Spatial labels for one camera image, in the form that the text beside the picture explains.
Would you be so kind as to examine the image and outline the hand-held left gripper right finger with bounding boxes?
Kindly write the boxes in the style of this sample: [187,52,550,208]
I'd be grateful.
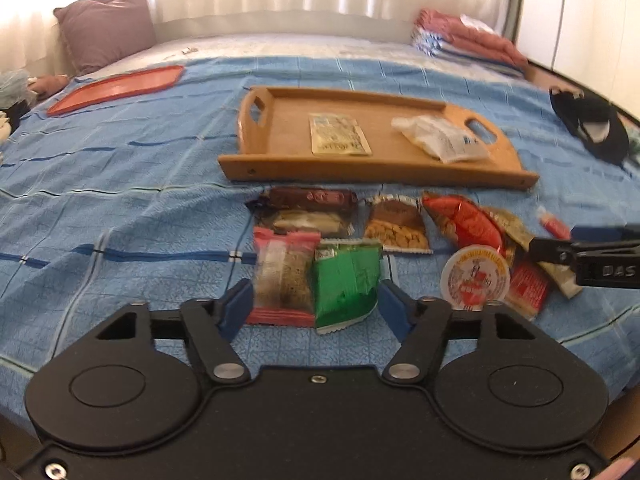
[378,280,544,386]

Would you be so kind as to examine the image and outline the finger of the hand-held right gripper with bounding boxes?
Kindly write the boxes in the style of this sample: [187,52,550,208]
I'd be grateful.
[529,236,640,267]
[571,225,640,245]

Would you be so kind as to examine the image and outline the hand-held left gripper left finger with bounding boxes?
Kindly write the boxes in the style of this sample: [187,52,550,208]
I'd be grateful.
[95,280,254,386]

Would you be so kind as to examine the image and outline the olive yellow snack packet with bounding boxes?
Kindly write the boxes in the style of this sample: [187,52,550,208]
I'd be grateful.
[487,207,583,300]

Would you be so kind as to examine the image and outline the small red packet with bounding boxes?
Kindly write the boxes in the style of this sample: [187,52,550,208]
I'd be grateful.
[505,255,551,321]

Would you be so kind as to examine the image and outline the pink clear snack packet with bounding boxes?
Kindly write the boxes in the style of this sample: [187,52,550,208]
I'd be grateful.
[248,226,322,328]

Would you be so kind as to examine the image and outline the green snack packet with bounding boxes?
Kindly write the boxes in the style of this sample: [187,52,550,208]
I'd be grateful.
[312,239,385,336]

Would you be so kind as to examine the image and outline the round jelly cup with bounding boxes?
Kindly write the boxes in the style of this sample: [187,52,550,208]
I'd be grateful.
[440,246,513,311]

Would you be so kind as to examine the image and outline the large red snack packet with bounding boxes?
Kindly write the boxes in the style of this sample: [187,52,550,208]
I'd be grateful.
[421,191,506,253]

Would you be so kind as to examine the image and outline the dark red chocolate bar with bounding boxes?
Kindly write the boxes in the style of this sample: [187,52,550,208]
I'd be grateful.
[245,186,358,216]

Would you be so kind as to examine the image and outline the wooden tray with handles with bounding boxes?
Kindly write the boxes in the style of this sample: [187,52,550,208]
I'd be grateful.
[217,86,541,191]

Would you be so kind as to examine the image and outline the small red tube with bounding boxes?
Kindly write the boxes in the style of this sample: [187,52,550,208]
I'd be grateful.
[536,208,572,241]

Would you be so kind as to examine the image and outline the brown nut packet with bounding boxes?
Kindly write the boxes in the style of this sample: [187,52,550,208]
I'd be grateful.
[363,194,435,255]

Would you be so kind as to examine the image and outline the black cap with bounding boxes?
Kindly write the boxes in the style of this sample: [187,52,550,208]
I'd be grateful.
[549,86,631,163]

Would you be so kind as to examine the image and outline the clear biscuit packet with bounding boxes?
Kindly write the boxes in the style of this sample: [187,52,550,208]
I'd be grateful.
[255,208,356,238]

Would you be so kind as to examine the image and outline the clear plastic snack packet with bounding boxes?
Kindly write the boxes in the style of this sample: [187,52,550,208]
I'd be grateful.
[390,114,493,164]

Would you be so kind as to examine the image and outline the blue checked blanket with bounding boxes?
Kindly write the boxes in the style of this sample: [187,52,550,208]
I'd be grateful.
[0,55,640,413]

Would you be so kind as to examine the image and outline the pale yellow snack packet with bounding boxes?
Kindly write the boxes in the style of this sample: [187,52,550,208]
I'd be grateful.
[307,112,373,157]

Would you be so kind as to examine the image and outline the folded clothes stack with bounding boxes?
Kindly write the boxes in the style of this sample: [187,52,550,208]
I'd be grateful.
[415,8,528,68]

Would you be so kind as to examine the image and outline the folded blue striped towel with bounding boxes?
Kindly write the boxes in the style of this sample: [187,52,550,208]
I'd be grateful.
[411,27,526,79]

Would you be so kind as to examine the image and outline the white cloth on blanket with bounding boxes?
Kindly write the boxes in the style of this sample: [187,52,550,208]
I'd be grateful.
[460,15,493,34]

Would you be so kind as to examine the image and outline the green curtain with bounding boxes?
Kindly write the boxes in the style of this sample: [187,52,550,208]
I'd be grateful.
[500,0,529,46]

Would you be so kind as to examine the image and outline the flat red plastic tray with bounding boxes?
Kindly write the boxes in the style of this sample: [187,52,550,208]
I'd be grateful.
[46,65,186,117]

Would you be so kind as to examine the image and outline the white mattress sheet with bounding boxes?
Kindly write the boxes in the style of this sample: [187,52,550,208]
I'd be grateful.
[75,32,526,81]

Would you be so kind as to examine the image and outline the brown plush cushion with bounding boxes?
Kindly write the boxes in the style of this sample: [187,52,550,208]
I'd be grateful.
[27,74,71,101]

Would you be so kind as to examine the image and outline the purple pillow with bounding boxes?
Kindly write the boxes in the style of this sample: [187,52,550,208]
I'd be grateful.
[53,0,157,77]

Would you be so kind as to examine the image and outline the teal cloth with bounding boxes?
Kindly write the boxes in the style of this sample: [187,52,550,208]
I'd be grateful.
[0,69,33,111]

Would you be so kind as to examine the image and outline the wooden bed frame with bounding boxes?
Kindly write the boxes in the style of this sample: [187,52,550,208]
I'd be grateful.
[522,59,640,128]

